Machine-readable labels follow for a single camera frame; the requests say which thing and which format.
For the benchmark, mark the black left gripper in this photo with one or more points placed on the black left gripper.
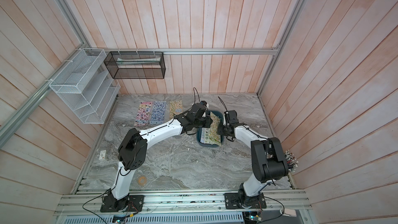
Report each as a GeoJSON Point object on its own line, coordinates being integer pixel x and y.
{"type": "Point", "coordinates": [208, 118]}

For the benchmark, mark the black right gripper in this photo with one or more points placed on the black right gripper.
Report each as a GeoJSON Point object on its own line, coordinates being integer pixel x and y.
{"type": "Point", "coordinates": [220, 131]}

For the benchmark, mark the teal plastic storage box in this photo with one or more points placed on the teal plastic storage box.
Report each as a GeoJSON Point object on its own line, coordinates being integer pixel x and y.
{"type": "Point", "coordinates": [220, 115]}

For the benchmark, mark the yellow animal sticker sheet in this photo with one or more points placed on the yellow animal sticker sheet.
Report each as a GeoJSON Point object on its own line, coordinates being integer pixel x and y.
{"type": "Point", "coordinates": [175, 108]}

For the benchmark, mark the blue penguin sticker sheet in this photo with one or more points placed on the blue penguin sticker sheet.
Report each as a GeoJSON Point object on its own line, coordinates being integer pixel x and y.
{"type": "Point", "coordinates": [158, 113]}

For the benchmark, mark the pink sticker sheet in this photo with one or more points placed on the pink sticker sheet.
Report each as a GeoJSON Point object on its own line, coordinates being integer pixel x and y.
{"type": "Point", "coordinates": [143, 114]}

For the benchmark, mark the green panda sticker sheet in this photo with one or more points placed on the green panda sticker sheet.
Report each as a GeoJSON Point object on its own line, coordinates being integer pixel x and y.
{"type": "Point", "coordinates": [209, 136]}

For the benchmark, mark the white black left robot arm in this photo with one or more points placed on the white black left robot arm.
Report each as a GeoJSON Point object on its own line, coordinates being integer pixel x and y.
{"type": "Point", "coordinates": [132, 151]}

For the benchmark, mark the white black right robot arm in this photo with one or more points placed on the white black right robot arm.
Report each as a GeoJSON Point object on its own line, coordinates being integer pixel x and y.
{"type": "Point", "coordinates": [268, 162]}

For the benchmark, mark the red cup of pencils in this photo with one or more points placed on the red cup of pencils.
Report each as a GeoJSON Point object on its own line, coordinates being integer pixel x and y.
{"type": "Point", "coordinates": [291, 160]}

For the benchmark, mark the small white card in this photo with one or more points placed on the small white card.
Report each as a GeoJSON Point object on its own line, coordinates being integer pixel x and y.
{"type": "Point", "coordinates": [102, 155]}

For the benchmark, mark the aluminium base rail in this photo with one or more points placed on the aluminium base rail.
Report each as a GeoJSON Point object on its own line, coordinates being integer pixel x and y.
{"type": "Point", "coordinates": [181, 201]}

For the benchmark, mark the black wire mesh basket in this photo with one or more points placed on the black wire mesh basket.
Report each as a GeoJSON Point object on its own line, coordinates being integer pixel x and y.
{"type": "Point", "coordinates": [135, 64]}

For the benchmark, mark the aluminium frame bar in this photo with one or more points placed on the aluminium frame bar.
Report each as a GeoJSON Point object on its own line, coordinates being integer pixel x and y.
{"type": "Point", "coordinates": [201, 51]}

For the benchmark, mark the white wire mesh shelf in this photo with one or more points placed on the white wire mesh shelf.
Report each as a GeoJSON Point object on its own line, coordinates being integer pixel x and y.
{"type": "Point", "coordinates": [85, 88]}

